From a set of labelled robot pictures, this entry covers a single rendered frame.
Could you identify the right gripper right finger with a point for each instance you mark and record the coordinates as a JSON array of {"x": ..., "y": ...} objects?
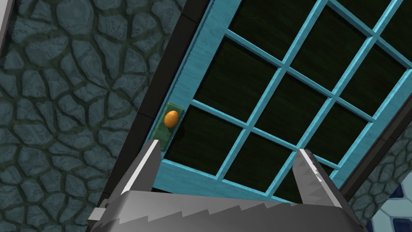
[{"x": 309, "y": 180}]

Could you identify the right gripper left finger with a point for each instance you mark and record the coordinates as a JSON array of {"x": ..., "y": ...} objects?
[{"x": 148, "y": 169}]

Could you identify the orange door knob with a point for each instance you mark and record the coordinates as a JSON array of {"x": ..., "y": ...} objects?
[{"x": 171, "y": 119}]

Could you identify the turquoise door with dark panes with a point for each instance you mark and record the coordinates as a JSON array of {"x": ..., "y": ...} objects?
[{"x": 289, "y": 96}]

